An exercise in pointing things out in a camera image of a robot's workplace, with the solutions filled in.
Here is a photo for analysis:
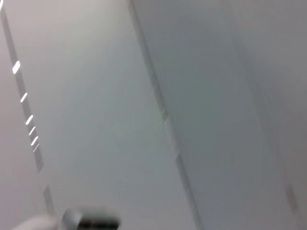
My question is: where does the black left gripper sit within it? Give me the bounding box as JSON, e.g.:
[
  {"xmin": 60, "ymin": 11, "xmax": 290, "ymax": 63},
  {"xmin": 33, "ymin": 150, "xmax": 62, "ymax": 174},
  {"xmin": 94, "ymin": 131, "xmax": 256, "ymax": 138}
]
[{"xmin": 78, "ymin": 210, "xmax": 122, "ymax": 230}]

